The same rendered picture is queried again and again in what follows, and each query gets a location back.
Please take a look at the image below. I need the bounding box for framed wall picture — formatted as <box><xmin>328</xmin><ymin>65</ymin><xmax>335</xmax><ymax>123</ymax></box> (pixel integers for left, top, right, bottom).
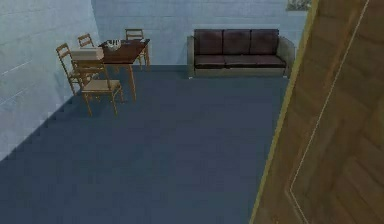
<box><xmin>285</xmin><ymin>0</ymin><xmax>313</xmax><ymax>12</ymax></box>

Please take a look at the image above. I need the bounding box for dark brown dining table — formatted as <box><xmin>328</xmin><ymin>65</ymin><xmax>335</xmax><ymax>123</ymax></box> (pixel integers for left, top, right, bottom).
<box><xmin>98</xmin><ymin>38</ymin><xmax>151</xmax><ymax>102</ymax></box>

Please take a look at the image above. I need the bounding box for wooden slat-back chair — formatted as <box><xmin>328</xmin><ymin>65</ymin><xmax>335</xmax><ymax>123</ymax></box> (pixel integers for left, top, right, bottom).
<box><xmin>125</xmin><ymin>28</ymin><xmax>148</xmax><ymax>70</ymax></box>
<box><xmin>77</xmin><ymin>32</ymin><xmax>95</xmax><ymax>49</ymax></box>
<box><xmin>55</xmin><ymin>42</ymin><xmax>84</xmax><ymax>97</ymax></box>

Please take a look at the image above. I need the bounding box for grey sofa with maroon cushions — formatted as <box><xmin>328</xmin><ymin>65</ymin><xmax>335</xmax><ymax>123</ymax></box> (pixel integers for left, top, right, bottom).
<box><xmin>186</xmin><ymin>28</ymin><xmax>296</xmax><ymax>80</ymax></box>

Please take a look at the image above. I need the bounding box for wooden chair with cushion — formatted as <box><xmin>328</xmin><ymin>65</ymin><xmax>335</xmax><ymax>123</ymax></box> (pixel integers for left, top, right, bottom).
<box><xmin>70</xmin><ymin>47</ymin><xmax>125</xmax><ymax>118</ymax></box>

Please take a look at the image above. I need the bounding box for brown wooden room door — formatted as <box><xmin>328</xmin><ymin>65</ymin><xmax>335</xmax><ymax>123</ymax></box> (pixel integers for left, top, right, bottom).
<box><xmin>248</xmin><ymin>0</ymin><xmax>384</xmax><ymax>224</ymax></box>

